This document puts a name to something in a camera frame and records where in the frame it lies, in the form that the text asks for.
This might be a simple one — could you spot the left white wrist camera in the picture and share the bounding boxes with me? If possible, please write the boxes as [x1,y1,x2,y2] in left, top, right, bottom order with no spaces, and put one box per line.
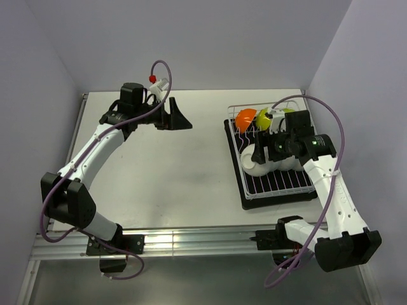
[149,74,169,101]

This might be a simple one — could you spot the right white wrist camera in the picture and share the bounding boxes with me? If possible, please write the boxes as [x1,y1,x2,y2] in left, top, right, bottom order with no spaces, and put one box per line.
[266,107,287,135]

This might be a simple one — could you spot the orange bowl white inside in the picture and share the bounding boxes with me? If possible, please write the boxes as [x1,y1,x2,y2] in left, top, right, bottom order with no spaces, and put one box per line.
[235,108,257,133]

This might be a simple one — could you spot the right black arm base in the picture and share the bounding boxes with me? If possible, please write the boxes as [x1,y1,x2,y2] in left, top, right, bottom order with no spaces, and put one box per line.
[249,229,302,265]

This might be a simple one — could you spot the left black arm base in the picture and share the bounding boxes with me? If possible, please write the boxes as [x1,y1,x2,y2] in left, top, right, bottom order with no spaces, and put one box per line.
[85,234,145,278]

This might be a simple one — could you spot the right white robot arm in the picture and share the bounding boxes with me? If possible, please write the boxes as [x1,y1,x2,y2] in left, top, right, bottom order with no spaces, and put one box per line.
[252,107,382,272]

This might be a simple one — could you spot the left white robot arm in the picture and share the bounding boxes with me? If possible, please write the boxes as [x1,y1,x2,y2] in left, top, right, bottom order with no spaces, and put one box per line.
[41,78,193,254]

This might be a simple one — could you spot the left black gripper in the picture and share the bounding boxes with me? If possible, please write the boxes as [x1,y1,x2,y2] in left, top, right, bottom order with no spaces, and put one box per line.
[134,97,192,131]

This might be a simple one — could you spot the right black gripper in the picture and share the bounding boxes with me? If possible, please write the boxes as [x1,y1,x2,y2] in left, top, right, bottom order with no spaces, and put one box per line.
[251,126,296,164]

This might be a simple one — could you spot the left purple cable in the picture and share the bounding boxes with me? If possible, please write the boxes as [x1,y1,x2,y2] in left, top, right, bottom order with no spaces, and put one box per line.
[40,60,173,280]

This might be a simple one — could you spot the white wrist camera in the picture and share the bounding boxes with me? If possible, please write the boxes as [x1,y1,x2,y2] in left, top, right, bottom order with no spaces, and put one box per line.
[149,74,169,101]
[266,107,287,135]

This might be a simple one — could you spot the white wire dish rack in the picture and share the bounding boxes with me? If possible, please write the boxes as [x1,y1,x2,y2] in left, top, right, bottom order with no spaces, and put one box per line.
[224,103,317,210]

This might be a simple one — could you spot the aluminium frame rail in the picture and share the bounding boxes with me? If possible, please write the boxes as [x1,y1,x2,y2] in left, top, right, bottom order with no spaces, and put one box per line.
[30,222,366,261]

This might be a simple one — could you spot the black drip tray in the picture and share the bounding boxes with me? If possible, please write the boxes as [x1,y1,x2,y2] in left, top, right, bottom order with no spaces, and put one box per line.
[223,119,317,210]

